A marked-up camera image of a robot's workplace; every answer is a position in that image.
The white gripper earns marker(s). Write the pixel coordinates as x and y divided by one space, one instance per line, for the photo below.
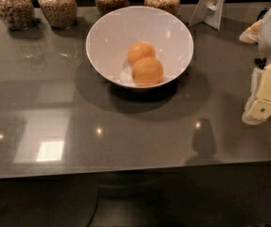
261 108

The orange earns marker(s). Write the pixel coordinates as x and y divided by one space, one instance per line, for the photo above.
139 51
147 72

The white ceramic bowl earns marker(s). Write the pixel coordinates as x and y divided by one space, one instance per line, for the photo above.
111 36

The white folded card stand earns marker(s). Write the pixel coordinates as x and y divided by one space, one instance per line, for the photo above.
208 12

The leftmost glass cereal jar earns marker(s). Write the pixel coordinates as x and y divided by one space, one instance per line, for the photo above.
17 14

